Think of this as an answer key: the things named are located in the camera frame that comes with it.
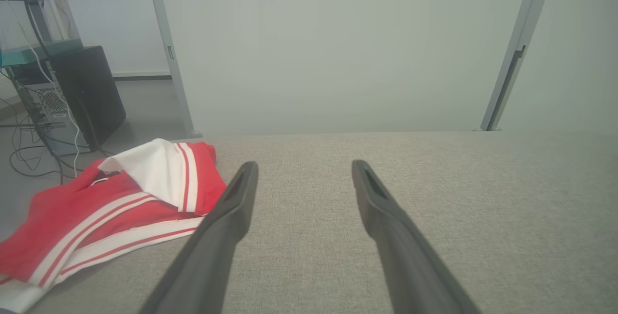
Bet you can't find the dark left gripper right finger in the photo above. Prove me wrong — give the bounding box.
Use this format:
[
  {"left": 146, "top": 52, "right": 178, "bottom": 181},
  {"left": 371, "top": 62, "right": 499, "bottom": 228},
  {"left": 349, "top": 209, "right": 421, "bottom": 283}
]
[{"left": 351, "top": 159, "right": 483, "bottom": 314}]

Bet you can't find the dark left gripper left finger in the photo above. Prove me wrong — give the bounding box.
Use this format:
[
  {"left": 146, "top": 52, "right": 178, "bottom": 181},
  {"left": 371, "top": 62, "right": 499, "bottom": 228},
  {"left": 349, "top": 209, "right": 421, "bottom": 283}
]
[{"left": 139, "top": 161, "right": 259, "bottom": 314}]

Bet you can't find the red garment striped white trim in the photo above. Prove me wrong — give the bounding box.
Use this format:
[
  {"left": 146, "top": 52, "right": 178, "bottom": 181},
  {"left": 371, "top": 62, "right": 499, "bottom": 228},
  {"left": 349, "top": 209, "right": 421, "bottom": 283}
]
[{"left": 0, "top": 138, "right": 227, "bottom": 314}]

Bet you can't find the black computer tower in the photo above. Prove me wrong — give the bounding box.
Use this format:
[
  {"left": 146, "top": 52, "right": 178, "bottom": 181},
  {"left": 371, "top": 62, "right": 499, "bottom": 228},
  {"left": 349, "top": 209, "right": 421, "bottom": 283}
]
[{"left": 0, "top": 39, "right": 127, "bottom": 156}]

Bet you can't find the white partition panel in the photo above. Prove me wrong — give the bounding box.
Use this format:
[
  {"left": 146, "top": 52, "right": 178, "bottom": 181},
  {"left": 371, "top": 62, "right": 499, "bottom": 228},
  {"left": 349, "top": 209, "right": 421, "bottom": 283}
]
[
  {"left": 154, "top": 0, "right": 536, "bottom": 137},
  {"left": 497, "top": 0, "right": 618, "bottom": 133}
]

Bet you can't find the grey partition post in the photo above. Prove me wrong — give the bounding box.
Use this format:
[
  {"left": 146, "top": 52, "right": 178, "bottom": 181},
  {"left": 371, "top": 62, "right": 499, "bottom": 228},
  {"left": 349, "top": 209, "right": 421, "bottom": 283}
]
[
  {"left": 476, "top": 0, "right": 556, "bottom": 132},
  {"left": 145, "top": 0, "right": 203, "bottom": 139}
]

